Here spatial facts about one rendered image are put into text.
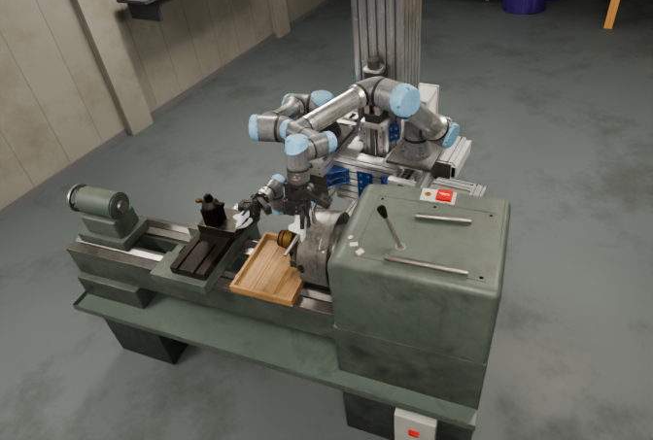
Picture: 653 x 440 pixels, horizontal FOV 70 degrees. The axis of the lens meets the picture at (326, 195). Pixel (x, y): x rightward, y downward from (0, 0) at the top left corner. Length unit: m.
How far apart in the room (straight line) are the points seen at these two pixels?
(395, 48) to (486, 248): 1.05
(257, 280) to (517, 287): 1.80
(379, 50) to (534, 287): 1.86
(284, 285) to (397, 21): 1.26
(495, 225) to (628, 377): 1.53
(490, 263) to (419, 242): 0.25
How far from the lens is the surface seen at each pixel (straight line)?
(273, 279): 2.13
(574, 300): 3.33
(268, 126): 2.02
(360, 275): 1.65
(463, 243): 1.71
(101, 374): 3.30
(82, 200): 2.59
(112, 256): 2.59
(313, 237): 1.80
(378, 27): 2.26
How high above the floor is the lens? 2.45
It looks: 38 degrees down
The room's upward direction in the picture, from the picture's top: 7 degrees counter-clockwise
